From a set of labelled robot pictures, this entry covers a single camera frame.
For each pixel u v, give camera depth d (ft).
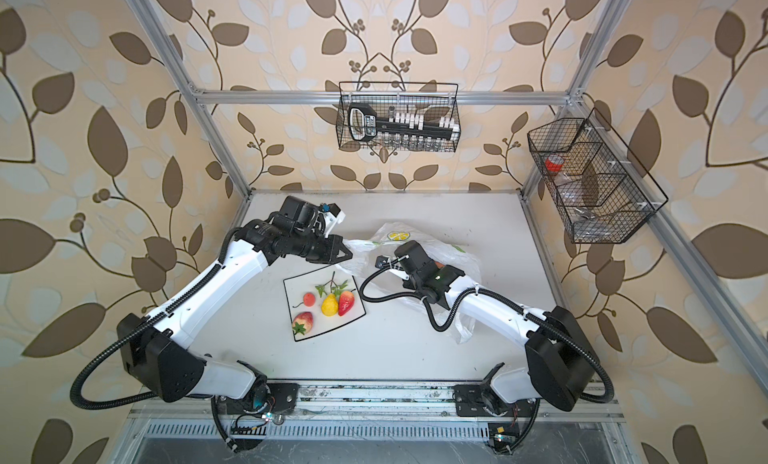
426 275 2.07
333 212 2.31
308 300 2.92
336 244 2.19
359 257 2.62
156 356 1.30
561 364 1.36
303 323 2.70
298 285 3.07
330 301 2.83
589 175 2.66
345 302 2.84
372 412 2.42
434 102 2.99
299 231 2.05
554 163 2.86
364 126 2.78
